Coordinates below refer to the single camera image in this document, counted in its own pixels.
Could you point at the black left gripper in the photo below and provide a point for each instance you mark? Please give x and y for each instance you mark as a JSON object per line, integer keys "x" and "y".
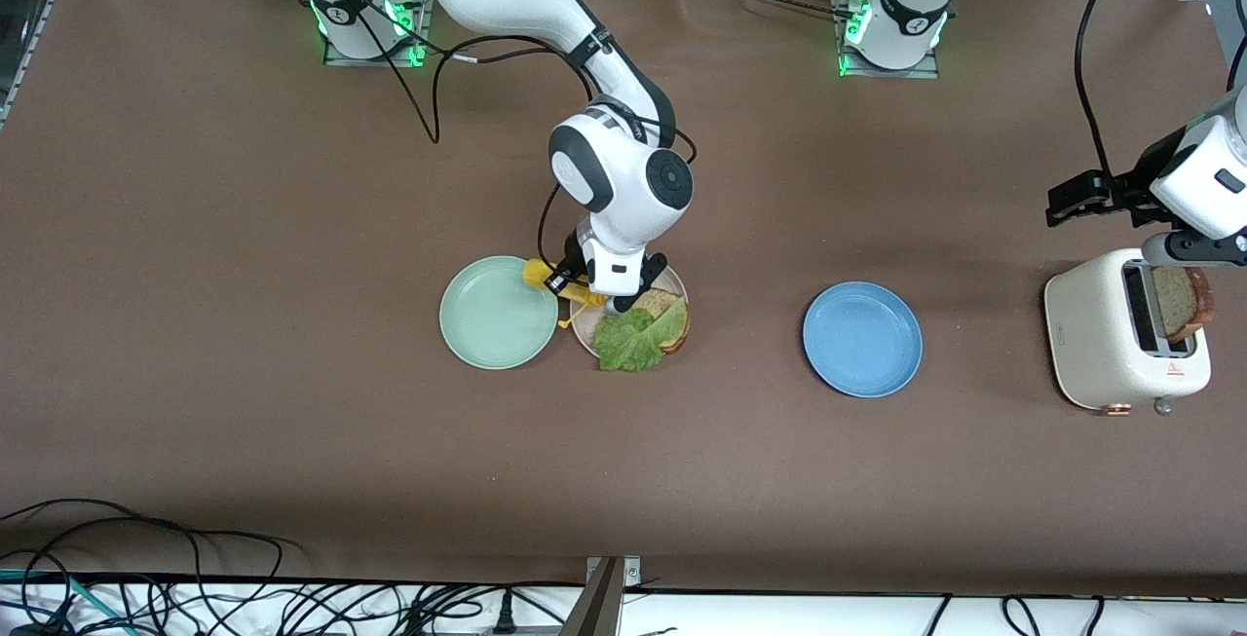
{"x": 1130, "y": 191}

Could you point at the yellow mustard squeeze bottle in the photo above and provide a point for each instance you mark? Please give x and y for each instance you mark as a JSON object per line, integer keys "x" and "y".
{"x": 536, "y": 274}

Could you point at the brown bread slice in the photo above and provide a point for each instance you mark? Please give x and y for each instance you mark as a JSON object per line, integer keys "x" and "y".
{"x": 662, "y": 305}
{"x": 1179, "y": 303}

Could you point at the green lettuce leaf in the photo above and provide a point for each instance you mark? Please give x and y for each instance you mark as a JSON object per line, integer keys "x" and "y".
{"x": 628, "y": 342}

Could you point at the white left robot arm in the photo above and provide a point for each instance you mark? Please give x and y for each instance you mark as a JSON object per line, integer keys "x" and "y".
{"x": 1218, "y": 168}

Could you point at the beige plate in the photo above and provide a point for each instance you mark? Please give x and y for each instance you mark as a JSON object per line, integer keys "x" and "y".
{"x": 585, "y": 329}

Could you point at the mint green plate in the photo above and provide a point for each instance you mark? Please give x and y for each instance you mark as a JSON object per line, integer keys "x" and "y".
{"x": 499, "y": 313}

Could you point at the blue plate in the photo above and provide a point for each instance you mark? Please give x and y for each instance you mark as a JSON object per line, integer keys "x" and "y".
{"x": 862, "y": 340}

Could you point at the cream white toaster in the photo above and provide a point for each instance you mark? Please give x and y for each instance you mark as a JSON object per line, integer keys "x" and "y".
{"x": 1091, "y": 344}

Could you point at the black power plug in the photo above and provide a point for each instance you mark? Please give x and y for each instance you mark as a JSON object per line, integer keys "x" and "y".
{"x": 505, "y": 614}

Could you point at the black box beside table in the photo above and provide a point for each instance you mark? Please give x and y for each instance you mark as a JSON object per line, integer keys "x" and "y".
{"x": 15, "y": 13}

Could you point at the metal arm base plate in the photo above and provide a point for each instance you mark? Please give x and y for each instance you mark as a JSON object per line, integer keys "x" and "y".
{"x": 906, "y": 73}
{"x": 425, "y": 42}

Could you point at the silver corner bracket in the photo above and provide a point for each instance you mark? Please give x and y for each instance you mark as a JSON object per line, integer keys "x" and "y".
{"x": 631, "y": 573}

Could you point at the dark aluminium post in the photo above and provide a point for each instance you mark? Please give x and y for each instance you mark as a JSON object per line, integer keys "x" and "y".
{"x": 594, "y": 612}

